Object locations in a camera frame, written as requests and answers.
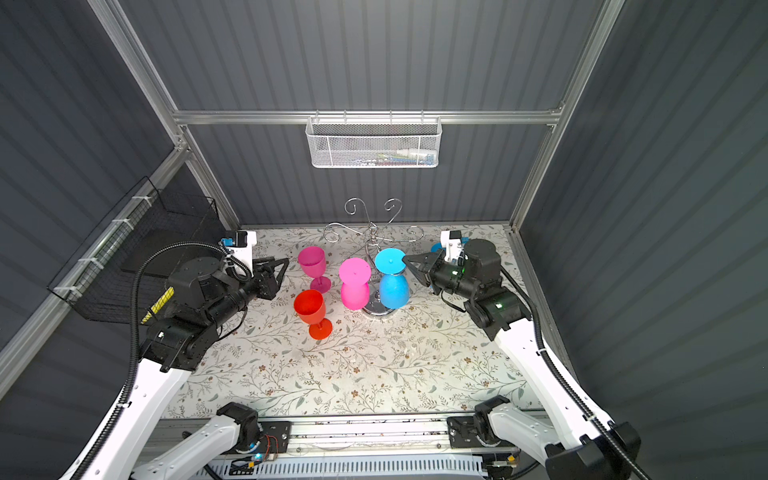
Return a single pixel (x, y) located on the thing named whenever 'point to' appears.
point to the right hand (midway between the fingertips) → (404, 262)
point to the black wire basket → (98, 282)
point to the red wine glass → (311, 308)
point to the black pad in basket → (142, 245)
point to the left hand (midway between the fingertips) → (279, 259)
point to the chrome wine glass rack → (373, 238)
